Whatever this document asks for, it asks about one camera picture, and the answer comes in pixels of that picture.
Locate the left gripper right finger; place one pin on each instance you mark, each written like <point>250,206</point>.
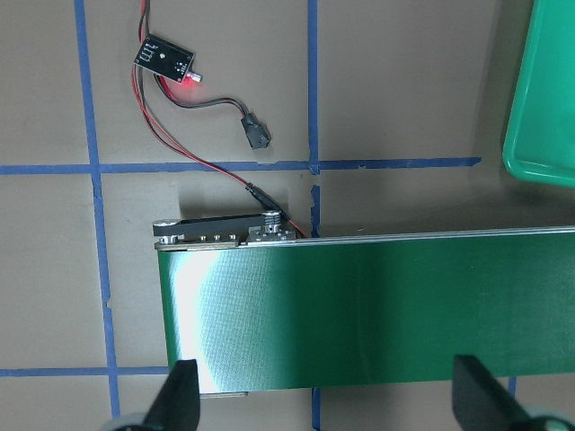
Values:
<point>480,402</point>

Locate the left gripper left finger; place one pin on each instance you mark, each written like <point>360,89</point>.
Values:
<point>176,406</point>

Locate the green conveyor belt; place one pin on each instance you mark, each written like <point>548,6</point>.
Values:
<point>259,309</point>

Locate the green plastic tray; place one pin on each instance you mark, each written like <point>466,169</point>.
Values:
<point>539,142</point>

